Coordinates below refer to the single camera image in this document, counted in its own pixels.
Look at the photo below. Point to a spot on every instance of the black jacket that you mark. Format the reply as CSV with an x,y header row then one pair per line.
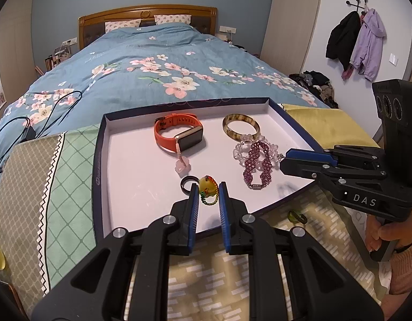
x,y
343,38

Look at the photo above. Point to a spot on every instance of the olive dash patterned cloth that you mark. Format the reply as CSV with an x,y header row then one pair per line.
x,y
212,285

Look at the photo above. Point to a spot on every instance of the blue floral duvet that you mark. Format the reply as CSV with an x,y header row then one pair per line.
x,y
134,67

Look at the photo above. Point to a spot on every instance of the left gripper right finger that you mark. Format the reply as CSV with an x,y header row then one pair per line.
x,y
290,272

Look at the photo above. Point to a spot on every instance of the left floral pillow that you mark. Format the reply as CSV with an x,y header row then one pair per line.
x,y
114,25

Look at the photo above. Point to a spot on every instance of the amber bangle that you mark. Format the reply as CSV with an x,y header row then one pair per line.
x,y
240,127

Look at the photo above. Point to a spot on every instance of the white light switch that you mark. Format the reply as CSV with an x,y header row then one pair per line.
x,y
393,59

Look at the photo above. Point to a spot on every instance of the green yellow bead pendant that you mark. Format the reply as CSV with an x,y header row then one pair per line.
x,y
208,190

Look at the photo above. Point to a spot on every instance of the beige patterned cloth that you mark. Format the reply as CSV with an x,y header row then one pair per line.
x,y
25,189

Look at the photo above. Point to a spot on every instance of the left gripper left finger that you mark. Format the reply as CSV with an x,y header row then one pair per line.
x,y
125,277

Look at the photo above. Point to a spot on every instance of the right floral pillow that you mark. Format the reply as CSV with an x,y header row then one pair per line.
x,y
160,19

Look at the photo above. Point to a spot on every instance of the orange smartwatch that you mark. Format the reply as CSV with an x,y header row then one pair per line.
x,y
190,134

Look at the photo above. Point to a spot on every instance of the lilac jacket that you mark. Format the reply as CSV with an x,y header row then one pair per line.
x,y
367,53

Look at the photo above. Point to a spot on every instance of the yellow cloth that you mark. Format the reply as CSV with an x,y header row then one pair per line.
x,y
329,127

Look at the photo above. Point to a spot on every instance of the navy shallow box tray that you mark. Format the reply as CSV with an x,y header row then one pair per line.
x,y
134,180

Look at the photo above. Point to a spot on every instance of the wooden headboard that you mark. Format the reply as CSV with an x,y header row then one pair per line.
x,y
92,26

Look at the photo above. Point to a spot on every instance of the black wall coat hook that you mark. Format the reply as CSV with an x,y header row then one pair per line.
x,y
360,5

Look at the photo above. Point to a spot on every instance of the green grid cloth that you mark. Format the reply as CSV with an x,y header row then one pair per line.
x,y
70,234

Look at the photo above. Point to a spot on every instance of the person's right hand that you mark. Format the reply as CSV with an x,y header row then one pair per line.
x,y
376,233

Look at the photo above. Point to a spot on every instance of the pink flower charm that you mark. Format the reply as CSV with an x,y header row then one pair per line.
x,y
182,165

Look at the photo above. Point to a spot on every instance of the floral pillow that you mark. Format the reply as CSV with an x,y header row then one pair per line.
x,y
160,19
114,25

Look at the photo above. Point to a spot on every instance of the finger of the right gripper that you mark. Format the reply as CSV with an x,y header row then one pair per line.
x,y
303,168
311,156

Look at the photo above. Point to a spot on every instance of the pile of dark clothes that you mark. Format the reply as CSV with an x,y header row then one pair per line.
x,y
318,85

